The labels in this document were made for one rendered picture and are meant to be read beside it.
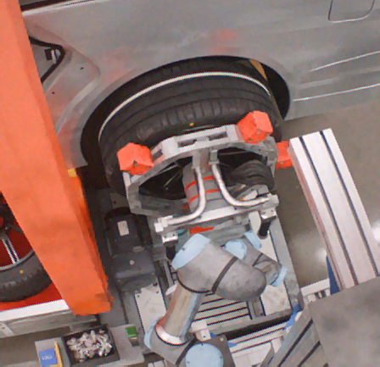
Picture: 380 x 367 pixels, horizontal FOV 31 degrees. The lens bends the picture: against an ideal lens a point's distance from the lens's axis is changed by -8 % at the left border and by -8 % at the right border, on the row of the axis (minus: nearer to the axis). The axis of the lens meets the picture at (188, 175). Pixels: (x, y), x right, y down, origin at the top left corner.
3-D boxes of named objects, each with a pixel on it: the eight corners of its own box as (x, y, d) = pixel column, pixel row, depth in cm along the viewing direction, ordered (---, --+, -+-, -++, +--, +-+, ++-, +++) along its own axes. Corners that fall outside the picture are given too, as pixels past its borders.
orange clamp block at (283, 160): (268, 152, 271) (291, 147, 272) (275, 171, 267) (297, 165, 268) (270, 143, 264) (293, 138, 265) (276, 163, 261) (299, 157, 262)
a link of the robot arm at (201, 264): (175, 373, 221) (222, 275, 184) (136, 348, 225) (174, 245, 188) (193, 351, 229) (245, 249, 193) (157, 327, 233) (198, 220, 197)
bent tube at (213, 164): (256, 153, 252) (259, 139, 243) (272, 203, 244) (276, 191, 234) (207, 164, 250) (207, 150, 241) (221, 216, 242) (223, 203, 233)
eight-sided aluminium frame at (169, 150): (264, 182, 292) (278, 113, 243) (269, 197, 289) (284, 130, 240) (130, 214, 286) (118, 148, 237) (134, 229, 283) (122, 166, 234)
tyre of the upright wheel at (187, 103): (81, 86, 244) (111, 168, 304) (91, 145, 234) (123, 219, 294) (265, 40, 246) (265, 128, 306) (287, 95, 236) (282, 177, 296)
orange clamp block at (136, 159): (149, 146, 243) (129, 141, 237) (154, 167, 240) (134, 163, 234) (136, 156, 247) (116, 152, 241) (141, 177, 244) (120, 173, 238)
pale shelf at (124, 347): (134, 325, 282) (134, 323, 279) (145, 362, 275) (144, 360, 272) (36, 342, 277) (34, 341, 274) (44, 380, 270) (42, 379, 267)
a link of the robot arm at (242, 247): (259, 253, 224) (265, 250, 235) (229, 235, 227) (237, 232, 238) (245, 274, 225) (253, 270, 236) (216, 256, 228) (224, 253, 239)
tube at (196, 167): (200, 166, 250) (201, 152, 240) (215, 218, 242) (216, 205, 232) (149, 178, 248) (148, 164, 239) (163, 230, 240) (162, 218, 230)
